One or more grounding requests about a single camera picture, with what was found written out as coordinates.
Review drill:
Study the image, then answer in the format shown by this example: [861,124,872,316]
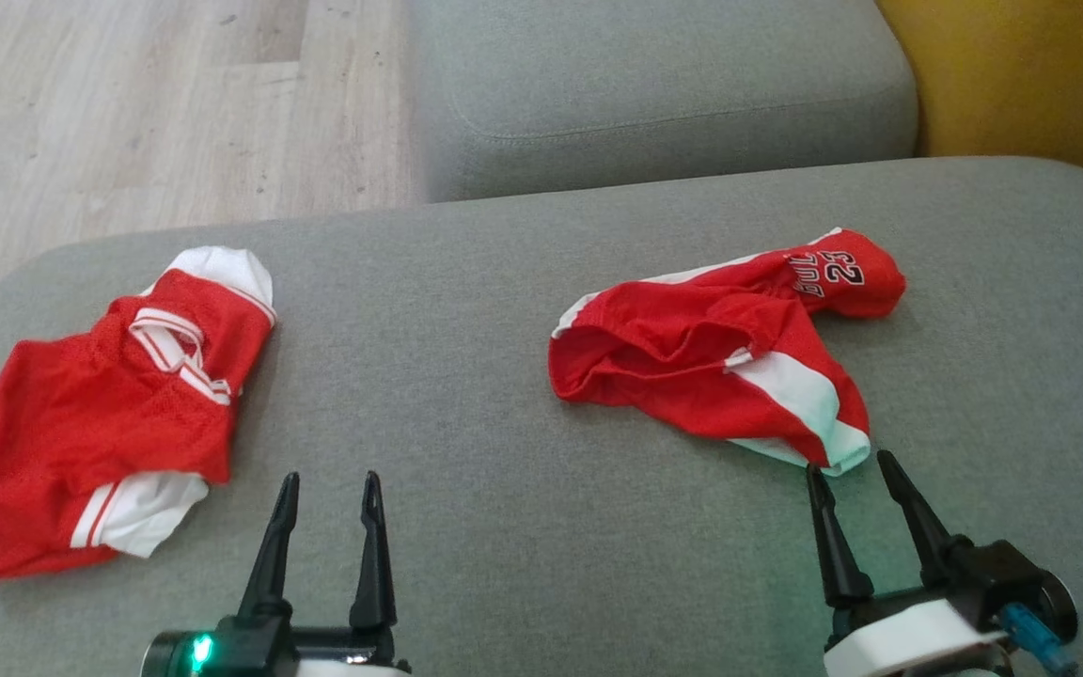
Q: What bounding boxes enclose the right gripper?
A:
[806,449,1078,677]

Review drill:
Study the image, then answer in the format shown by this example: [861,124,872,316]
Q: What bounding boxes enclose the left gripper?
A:
[142,471,411,677]

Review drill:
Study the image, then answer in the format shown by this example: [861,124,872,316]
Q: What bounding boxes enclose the red and white jersey shirt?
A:
[0,245,277,579]

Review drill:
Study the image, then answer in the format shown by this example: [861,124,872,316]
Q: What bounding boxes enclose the large grey sofa seat cushion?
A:
[0,155,1083,677]

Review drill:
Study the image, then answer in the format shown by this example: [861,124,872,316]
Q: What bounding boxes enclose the red basketball shorts number 23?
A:
[547,227,907,477]

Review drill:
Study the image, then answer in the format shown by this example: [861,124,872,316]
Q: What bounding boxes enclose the mustard yellow panel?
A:
[875,0,1083,208]

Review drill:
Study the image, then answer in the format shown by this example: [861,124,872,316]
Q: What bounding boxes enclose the small grey sofa cushion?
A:
[408,0,920,204]

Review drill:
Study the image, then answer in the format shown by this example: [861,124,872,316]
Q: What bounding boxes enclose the right gripper blue plug cable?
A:
[1000,604,1080,677]

